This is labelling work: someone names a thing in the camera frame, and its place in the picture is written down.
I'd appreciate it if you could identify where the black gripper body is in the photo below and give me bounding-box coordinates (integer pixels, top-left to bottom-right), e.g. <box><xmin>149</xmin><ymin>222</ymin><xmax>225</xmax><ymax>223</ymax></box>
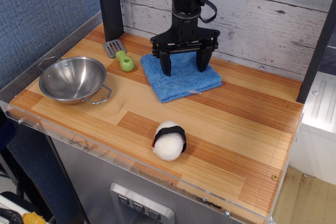
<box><xmin>150</xmin><ymin>17</ymin><xmax>220</xmax><ymax>57</ymax></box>

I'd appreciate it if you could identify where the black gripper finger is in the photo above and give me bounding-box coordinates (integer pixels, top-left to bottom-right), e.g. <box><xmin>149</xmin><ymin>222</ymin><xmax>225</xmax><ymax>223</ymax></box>
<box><xmin>196</xmin><ymin>48</ymin><xmax>212</xmax><ymax>72</ymax></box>
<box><xmin>160</xmin><ymin>52</ymin><xmax>171</xmax><ymax>76</ymax></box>

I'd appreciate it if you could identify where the blue towel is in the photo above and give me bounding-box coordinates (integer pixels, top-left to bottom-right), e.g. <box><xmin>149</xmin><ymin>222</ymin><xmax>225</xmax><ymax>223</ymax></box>
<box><xmin>140</xmin><ymin>52</ymin><xmax>222</xmax><ymax>103</ymax></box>

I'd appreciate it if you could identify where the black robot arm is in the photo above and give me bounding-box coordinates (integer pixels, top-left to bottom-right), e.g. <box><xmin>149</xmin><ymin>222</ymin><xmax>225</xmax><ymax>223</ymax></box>
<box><xmin>150</xmin><ymin>0</ymin><xmax>220</xmax><ymax>76</ymax></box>

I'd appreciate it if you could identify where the white plush sushi toy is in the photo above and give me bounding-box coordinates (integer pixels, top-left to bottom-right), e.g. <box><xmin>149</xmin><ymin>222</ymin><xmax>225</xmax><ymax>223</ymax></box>
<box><xmin>152</xmin><ymin>121</ymin><xmax>187</xmax><ymax>161</ymax></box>

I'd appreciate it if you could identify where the clear acrylic table guard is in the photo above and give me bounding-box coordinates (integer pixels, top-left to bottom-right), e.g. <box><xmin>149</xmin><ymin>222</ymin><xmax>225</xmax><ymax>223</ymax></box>
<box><xmin>2</xmin><ymin>93</ymin><xmax>302</xmax><ymax>223</ymax></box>

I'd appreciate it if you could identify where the white ribbed cabinet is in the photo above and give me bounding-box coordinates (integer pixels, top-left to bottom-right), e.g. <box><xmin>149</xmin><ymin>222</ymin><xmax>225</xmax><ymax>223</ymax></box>
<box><xmin>289</xmin><ymin>72</ymin><xmax>335</xmax><ymax>185</ymax></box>

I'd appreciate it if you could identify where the silver button control panel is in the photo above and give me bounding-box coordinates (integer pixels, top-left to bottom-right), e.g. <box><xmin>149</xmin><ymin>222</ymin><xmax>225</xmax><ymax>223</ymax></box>
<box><xmin>110</xmin><ymin>183</ymin><xmax>175</xmax><ymax>223</ymax></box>

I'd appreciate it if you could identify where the yellow black object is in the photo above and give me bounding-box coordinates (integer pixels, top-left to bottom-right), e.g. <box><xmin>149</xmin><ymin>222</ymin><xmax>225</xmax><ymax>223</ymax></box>
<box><xmin>1</xmin><ymin>208</ymin><xmax>47</xmax><ymax>224</ymax></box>

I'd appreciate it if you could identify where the green handled toy spatula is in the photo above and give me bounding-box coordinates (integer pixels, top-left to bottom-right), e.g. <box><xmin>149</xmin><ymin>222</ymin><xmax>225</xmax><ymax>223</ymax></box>
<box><xmin>103</xmin><ymin>39</ymin><xmax>135</xmax><ymax>72</ymax></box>

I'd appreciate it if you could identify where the dark left frame post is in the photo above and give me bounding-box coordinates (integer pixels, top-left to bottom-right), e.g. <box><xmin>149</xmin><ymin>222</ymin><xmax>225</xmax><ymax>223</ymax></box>
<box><xmin>99</xmin><ymin>0</ymin><xmax>124</xmax><ymax>41</ymax></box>

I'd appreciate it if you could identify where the dark frame post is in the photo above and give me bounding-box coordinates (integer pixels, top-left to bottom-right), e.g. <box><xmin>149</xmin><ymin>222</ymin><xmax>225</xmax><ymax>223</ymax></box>
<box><xmin>99</xmin><ymin>0</ymin><xmax>124</xmax><ymax>41</ymax></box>
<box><xmin>296</xmin><ymin>0</ymin><xmax>335</xmax><ymax>104</ymax></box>

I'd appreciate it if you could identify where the steel bowl with handles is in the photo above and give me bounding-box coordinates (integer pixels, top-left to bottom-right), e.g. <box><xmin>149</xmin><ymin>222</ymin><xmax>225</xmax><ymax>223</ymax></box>
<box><xmin>38</xmin><ymin>56</ymin><xmax>112</xmax><ymax>105</ymax></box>

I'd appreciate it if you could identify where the dark right frame post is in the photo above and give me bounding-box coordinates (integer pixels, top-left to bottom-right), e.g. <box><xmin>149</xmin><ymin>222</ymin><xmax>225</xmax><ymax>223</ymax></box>
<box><xmin>296</xmin><ymin>0</ymin><xmax>335</xmax><ymax>104</ymax></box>

